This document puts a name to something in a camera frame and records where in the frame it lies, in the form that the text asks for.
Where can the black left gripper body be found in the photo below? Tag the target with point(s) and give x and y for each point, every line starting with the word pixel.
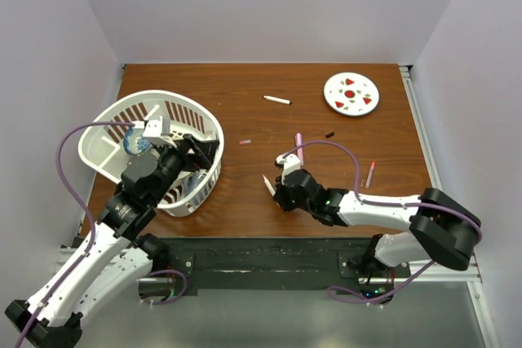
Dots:
pixel 174 160

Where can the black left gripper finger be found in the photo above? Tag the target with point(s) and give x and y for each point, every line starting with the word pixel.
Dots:
pixel 190 138
pixel 204 153

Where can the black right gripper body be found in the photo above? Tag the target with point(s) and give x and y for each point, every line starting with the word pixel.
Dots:
pixel 289 203

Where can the white thin pen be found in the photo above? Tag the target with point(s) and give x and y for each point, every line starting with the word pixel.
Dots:
pixel 268 185

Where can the pink highlighter pen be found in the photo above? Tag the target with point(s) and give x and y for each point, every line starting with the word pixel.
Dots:
pixel 298 139

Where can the white marker with black end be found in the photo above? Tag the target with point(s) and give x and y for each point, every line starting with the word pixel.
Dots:
pixel 277 100

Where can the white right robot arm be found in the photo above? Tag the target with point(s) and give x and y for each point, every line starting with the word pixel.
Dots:
pixel 428 227

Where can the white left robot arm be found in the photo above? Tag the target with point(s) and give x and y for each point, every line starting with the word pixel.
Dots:
pixel 114 252

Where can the slim pink red-tipped pen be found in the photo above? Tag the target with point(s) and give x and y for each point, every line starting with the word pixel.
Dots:
pixel 370 175

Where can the blue patterned dish in basket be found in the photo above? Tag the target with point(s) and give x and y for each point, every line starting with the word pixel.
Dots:
pixel 193 181

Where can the blue white porcelain bowl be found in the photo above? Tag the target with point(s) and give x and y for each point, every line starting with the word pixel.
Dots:
pixel 134 142

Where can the white plastic basket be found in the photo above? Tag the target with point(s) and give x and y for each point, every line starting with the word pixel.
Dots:
pixel 100 147

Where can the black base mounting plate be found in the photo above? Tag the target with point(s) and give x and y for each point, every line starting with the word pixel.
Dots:
pixel 194 264

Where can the white watermelon pattern plate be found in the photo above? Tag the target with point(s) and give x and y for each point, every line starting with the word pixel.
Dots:
pixel 351 94

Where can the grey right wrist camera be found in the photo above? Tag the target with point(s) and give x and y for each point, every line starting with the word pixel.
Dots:
pixel 288 164

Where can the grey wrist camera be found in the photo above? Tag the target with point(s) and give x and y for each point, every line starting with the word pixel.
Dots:
pixel 157 131
pixel 288 164

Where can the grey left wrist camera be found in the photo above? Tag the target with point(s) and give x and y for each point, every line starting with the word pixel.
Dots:
pixel 157 131

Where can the aluminium frame rail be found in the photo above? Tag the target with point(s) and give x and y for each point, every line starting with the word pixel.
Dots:
pixel 478 308

